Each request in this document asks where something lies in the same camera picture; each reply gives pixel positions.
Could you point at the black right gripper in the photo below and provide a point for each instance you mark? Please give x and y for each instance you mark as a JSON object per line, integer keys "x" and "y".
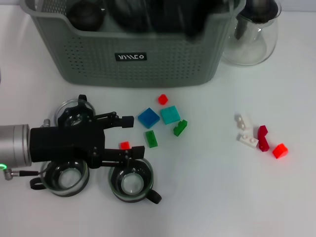
{"x": 160, "y": 14}

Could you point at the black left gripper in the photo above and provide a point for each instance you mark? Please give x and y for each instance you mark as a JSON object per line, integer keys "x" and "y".
{"x": 66, "y": 143}

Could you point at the small red flat square block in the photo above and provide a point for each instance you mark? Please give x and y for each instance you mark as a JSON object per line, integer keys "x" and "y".
{"x": 124, "y": 145}

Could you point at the grey perforated plastic storage basket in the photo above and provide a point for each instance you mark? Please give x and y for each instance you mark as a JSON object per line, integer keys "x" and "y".
{"x": 160, "y": 69}

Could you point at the orange-red sloped toy block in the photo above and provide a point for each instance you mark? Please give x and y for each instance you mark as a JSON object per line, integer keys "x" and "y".
{"x": 280, "y": 151}

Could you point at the green rectangular toy brick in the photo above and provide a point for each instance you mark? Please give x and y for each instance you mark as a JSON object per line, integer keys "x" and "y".
{"x": 151, "y": 139}

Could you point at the blue square toy tile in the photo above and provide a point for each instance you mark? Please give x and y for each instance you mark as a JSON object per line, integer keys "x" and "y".
{"x": 148, "y": 118}

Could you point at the cyan square toy tile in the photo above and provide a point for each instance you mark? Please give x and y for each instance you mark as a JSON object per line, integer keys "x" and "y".
{"x": 169, "y": 114}

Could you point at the small red studded cube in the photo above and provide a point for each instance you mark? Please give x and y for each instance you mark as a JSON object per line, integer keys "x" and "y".
{"x": 163, "y": 99}

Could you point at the green stepped toy brick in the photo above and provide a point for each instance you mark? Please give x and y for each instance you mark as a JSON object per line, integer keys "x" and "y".
{"x": 179, "y": 128}

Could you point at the dark brown clay teapot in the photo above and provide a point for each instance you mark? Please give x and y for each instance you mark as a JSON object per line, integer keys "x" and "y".
{"x": 84, "y": 17}

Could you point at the left gripper silver side plug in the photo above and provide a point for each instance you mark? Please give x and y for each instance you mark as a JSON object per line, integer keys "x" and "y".
{"x": 45, "y": 123}

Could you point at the clear glass carafe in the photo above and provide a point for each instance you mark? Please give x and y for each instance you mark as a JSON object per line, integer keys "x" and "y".
{"x": 247, "y": 49}

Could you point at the black carafe lid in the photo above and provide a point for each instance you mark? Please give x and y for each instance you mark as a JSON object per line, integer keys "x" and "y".
{"x": 261, "y": 10}

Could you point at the white toy brick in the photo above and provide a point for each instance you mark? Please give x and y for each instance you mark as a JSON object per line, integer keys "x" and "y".
{"x": 248, "y": 140}
{"x": 243, "y": 121}

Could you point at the dark red toy brick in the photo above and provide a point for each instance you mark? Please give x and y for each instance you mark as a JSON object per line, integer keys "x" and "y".
{"x": 263, "y": 139}

